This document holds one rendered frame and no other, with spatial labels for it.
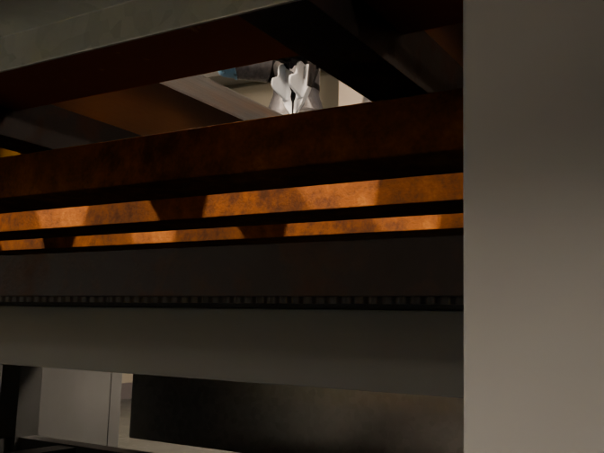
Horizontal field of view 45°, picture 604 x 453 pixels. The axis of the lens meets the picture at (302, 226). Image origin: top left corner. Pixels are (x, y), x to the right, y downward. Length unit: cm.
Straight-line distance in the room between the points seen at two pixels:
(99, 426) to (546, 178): 195
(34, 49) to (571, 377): 48
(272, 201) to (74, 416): 123
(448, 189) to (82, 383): 141
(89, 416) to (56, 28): 158
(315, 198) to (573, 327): 71
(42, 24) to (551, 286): 46
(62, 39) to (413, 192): 43
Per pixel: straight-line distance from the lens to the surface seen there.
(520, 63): 21
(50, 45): 58
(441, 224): 103
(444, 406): 127
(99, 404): 209
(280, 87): 134
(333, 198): 87
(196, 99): 95
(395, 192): 84
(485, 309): 20
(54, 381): 198
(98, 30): 55
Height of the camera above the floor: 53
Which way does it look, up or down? 8 degrees up
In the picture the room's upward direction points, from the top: 2 degrees clockwise
